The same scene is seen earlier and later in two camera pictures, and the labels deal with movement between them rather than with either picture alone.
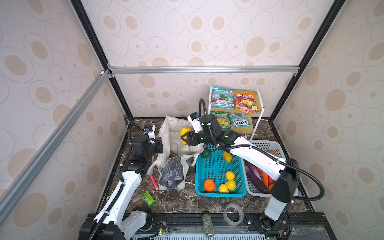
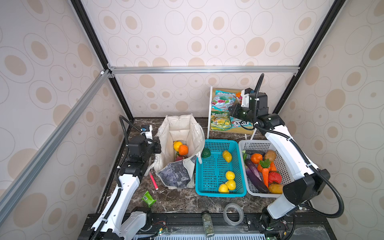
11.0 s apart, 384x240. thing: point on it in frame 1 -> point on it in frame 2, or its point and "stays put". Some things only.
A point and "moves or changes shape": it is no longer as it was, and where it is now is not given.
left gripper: (158, 142) stays put
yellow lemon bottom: (223, 188) stays put
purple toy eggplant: (258, 183) stays put
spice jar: (207, 224) stays put
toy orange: (209, 185) -> (183, 149)
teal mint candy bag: (222, 98) moves or changes shape
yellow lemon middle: (230, 175) stays put
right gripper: (187, 135) -> (235, 111)
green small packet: (148, 198) stays put
